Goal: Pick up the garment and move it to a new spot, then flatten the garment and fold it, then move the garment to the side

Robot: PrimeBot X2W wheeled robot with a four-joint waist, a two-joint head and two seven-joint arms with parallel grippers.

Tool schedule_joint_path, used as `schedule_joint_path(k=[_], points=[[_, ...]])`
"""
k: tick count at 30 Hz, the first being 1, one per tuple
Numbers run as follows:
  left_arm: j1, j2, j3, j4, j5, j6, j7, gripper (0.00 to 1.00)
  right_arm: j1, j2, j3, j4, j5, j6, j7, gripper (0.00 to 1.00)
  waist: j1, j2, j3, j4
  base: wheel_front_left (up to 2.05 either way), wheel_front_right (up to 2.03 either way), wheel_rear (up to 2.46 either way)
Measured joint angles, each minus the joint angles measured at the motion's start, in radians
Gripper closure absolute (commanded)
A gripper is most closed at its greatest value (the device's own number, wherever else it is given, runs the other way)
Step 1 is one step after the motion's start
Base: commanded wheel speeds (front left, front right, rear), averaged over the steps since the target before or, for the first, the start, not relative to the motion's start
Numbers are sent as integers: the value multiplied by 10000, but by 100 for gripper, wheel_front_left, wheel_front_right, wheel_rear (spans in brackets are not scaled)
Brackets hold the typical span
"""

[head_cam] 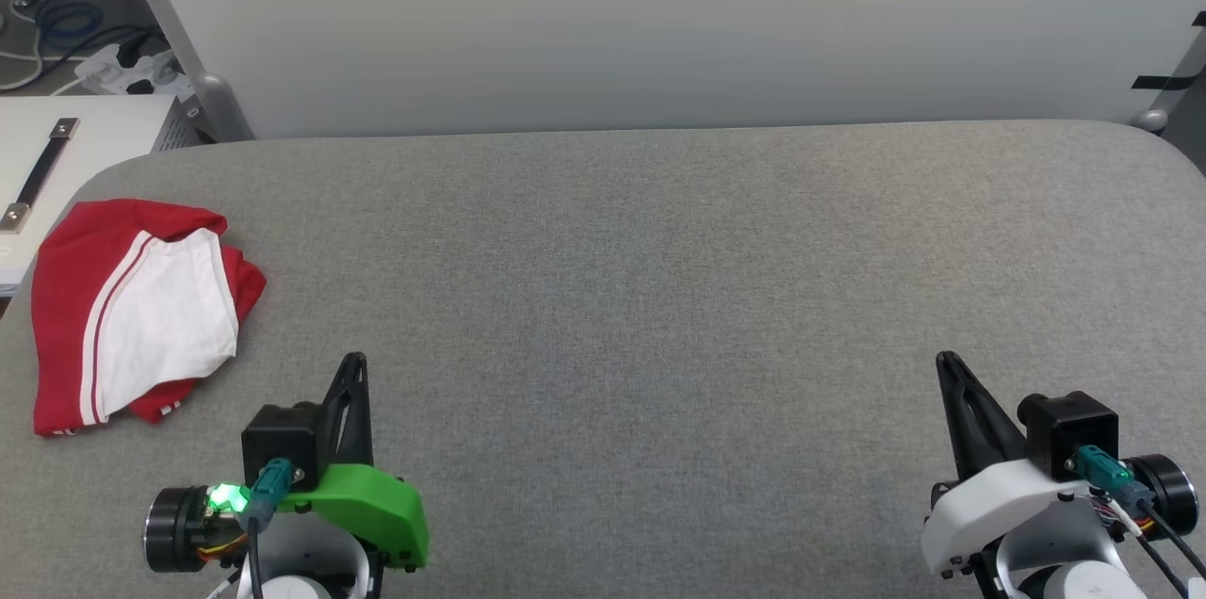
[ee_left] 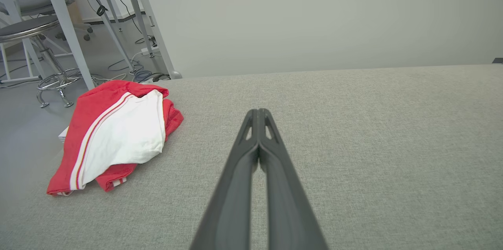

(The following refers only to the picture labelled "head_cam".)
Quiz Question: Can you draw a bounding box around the red and white basketball jersey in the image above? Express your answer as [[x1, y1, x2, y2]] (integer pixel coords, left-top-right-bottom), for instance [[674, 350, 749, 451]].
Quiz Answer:
[[31, 199, 268, 438]]

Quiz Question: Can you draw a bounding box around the black power plug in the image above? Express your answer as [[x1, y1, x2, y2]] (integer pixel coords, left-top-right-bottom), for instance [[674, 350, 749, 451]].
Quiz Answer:
[[117, 32, 167, 69]]

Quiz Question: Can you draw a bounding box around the white cable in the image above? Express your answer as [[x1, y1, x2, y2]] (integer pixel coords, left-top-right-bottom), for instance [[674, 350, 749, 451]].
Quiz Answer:
[[0, 0, 90, 97]]

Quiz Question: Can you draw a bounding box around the black strap cabinet handle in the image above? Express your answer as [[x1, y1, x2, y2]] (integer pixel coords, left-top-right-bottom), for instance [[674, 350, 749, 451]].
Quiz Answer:
[[0, 117, 82, 234]]

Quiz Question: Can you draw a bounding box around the teal connector camera cable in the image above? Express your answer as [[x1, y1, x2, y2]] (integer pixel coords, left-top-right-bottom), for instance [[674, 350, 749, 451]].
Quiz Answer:
[[1074, 445, 1206, 583], [236, 458, 297, 599]]

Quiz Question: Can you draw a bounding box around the white power strip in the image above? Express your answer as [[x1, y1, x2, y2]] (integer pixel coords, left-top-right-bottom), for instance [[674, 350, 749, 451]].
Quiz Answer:
[[75, 43, 194, 98]]

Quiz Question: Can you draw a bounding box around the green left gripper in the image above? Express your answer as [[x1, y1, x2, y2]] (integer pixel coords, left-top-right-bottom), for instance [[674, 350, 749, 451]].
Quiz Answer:
[[144, 352, 431, 574]]

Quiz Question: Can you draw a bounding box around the grey partition post with foot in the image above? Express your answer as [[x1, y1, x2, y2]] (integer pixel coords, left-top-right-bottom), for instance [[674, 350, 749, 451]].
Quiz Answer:
[[1133, 23, 1206, 135]]

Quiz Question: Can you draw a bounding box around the grey metal partition post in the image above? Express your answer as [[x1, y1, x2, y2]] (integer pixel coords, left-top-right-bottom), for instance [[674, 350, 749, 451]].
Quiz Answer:
[[99, 0, 255, 144]]

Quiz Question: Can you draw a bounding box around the teal connector right camera cable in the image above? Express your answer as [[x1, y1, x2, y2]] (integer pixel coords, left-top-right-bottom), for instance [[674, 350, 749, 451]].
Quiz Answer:
[[1074, 445, 1206, 583]]

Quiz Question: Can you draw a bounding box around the white metal cabinet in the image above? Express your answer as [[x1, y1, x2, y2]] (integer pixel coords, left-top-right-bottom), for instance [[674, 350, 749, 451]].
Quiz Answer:
[[0, 93, 204, 296]]

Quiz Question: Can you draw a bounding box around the teal connector left camera cable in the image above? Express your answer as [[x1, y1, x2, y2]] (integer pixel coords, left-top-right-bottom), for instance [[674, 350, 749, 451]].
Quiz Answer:
[[236, 458, 297, 599]]

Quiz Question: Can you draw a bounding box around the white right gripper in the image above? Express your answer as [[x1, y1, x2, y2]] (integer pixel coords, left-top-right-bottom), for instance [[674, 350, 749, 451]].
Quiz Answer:
[[921, 350, 1199, 576]]

